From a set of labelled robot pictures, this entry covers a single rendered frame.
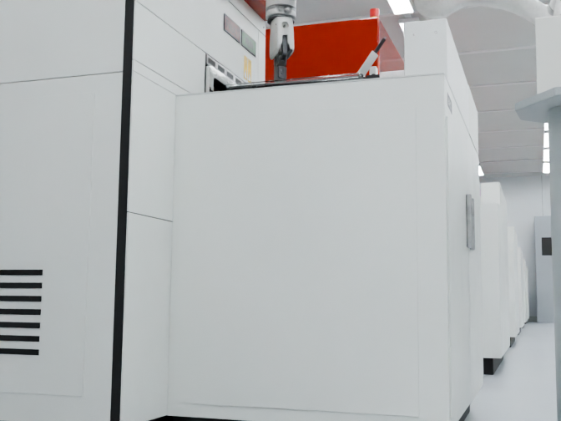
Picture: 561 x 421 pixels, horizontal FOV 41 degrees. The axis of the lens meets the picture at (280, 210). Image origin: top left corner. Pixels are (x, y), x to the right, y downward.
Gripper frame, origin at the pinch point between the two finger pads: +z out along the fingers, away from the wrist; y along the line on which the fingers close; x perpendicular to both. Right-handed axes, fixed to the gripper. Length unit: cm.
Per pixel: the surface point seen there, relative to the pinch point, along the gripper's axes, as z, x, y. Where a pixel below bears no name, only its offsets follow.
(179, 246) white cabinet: 49, 29, -22
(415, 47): 5, -19, -46
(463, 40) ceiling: -179, -281, 421
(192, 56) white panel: 1.5, 26.1, -13.9
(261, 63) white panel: -11.6, -1.0, 27.8
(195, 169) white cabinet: 31.6, 25.9, -24.2
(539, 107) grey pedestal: 16, -53, -42
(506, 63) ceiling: -179, -355, 472
